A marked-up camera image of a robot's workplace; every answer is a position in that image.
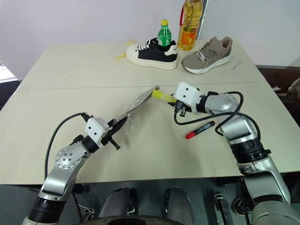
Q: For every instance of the black metal bracket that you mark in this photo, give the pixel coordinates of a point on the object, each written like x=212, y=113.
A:
x=221, y=206

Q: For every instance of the dark round robot base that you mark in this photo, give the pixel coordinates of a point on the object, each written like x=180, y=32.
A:
x=164, y=221

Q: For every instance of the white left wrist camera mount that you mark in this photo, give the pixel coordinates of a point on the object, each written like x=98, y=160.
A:
x=96, y=127

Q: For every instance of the clear plastic bag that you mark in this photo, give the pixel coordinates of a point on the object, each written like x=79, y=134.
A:
x=138, y=103

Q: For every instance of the green plastic soda bottle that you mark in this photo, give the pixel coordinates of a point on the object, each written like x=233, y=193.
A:
x=164, y=35

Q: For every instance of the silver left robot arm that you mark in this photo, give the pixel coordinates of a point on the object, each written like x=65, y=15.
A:
x=63, y=161

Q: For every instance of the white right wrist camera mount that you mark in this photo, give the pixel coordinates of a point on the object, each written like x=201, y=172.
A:
x=186, y=95

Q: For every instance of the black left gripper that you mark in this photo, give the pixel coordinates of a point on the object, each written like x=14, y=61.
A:
x=112, y=140

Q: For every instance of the yellow highlighter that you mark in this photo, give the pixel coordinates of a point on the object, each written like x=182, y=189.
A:
x=161, y=95

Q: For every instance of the beige knit sneaker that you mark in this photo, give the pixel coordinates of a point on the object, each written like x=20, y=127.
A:
x=206, y=57

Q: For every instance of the dark rounded shape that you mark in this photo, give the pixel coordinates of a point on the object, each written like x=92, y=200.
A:
x=178, y=202

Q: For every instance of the red marker with black barrel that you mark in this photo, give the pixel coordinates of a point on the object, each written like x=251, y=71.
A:
x=199, y=130

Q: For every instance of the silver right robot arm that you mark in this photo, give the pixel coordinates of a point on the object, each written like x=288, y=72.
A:
x=243, y=131

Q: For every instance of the black and white sneaker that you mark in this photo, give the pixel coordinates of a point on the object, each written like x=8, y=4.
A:
x=150, y=55

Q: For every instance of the shoes on floor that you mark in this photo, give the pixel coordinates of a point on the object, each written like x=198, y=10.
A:
x=290, y=87

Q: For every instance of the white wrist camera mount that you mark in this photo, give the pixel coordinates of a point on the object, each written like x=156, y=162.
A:
x=186, y=95
x=96, y=127

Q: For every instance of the yellow item in clear wrap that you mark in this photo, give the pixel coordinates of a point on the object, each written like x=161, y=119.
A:
x=122, y=55

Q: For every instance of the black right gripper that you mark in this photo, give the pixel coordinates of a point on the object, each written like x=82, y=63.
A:
x=185, y=110

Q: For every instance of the large yellow oil bottle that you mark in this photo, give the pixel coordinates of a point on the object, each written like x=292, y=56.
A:
x=188, y=28

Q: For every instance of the pale slatted object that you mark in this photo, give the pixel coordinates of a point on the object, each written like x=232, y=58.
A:
x=5, y=71

